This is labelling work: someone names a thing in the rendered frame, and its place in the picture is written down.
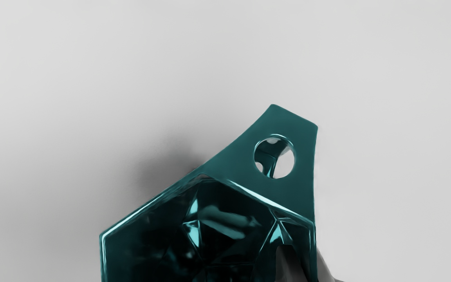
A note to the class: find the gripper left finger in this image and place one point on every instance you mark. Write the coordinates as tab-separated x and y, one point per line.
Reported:
289	268

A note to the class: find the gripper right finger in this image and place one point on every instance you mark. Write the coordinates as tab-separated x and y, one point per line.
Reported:
324	275

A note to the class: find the teal faceted mug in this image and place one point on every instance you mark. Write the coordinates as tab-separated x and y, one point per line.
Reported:
233	168

